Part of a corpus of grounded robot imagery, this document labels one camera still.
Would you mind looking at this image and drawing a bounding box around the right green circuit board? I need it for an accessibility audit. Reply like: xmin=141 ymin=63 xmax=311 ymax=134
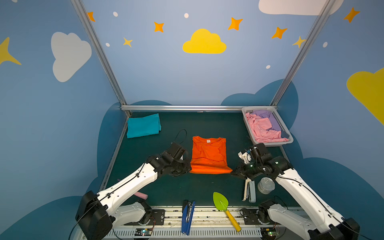
xmin=261 ymin=228 xmax=278 ymax=239

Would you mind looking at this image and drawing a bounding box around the white grey stapler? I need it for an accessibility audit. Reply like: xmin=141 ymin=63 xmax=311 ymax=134
xmin=242 ymin=178 xmax=257 ymax=203

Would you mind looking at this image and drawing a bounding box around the white perforated plastic basket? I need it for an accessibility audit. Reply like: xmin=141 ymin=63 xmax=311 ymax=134
xmin=242 ymin=106 xmax=294 ymax=147

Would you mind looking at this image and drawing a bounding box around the aluminium right frame post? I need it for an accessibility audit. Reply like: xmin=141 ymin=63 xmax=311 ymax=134
xmin=270 ymin=0 xmax=337 ymax=108

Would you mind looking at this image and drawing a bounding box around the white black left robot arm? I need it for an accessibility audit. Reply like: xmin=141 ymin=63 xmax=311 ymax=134
xmin=75 ymin=153 xmax=191 ymax=240

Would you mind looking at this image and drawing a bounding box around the purple toy garden fork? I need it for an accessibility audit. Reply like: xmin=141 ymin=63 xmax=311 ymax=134
xmin=134 ymin=192 xmax=148 ymax=200

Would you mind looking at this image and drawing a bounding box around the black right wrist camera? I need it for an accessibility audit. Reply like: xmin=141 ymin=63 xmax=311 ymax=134
xmin=238 ymin=143 xmax=272 ymax=165

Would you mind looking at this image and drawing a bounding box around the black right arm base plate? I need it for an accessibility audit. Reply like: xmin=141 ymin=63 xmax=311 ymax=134
xmin=240 ymin=208 xmax=271 ymax=225

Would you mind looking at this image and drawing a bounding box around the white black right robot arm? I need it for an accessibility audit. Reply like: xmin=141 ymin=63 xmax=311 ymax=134
xmin=231 ymin=157 xmax=360 ymax=240

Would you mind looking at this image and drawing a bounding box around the purple t shirt in basket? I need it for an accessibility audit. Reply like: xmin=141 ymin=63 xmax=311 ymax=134
xmin=252 ymin=110 xmax=290 ymax=139

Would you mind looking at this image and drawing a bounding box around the folded teal t shirt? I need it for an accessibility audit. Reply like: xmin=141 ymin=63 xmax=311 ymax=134
xmin=127 ymin=114 xmax=162 ymax=139

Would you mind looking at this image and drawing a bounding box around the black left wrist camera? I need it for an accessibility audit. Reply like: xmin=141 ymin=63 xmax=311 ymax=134
xmin=167 ymin=142 xmax=186 ymax=160

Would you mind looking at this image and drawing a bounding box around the aluminium left frame post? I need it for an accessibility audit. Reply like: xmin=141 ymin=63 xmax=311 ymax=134
xmin=71 ymin=0 xmax=127 ymax=107

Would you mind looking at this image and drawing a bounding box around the aluminium frame post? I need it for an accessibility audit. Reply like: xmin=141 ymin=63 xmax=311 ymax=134
xmin=270 ymin=0 xmax=337 ymax=108
xmin=71 ymin=0 xmax=127 ymax=107

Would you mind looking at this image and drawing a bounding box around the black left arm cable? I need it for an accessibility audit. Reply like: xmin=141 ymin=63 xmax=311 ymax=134
xmin=173 ymin=128 xmax=188 ymax=145

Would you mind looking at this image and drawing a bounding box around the blue stapler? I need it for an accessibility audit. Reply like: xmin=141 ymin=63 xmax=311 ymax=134
xmin=181 ymin=200 xmax=196 ymax=236

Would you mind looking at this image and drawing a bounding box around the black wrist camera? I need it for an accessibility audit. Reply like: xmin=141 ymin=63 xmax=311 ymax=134
xmin=238 ymin=143 xmax=272 ymax=165
xmin=167 ymin=142 xmax=186 ymax=160

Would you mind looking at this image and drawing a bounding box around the orange t shirt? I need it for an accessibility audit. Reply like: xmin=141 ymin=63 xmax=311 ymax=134
xmin=190 ymin=136 xmax=233 ymax=175

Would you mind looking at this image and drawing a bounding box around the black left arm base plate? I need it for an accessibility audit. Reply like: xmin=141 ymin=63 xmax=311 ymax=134
xmin=124 ymin=209 xmax=166 ymax=226

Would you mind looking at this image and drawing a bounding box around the aluminium front rail bed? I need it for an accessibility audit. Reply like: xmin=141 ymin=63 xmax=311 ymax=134
xmin=104 ymin=206 xmax=300 ymax=240

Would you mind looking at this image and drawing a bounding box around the green yellow toy trowel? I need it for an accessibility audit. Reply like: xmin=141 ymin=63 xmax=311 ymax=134
xmin=213 ymin=192 xmax=242 ymax=232

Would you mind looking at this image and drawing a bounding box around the aluminium back frame rail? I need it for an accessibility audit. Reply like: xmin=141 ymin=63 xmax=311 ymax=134
xmin=120 ymin=104 xmax=279 ymax=113

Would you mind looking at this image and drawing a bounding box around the left green circuit board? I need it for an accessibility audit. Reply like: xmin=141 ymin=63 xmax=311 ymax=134
xmin=135 ymin=228 xmax=153 ymax=237

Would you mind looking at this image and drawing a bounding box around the pink t shirt in basket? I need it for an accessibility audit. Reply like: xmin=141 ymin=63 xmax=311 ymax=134
xmin=246 ymin=113 xmax=289 ymax=143

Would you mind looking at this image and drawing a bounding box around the green circuit board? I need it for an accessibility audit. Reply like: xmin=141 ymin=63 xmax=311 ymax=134
xmin=135 ymin=228 xmax=153 ymax=237
xmin=261 ymin=228 xmax=278 ymax=239

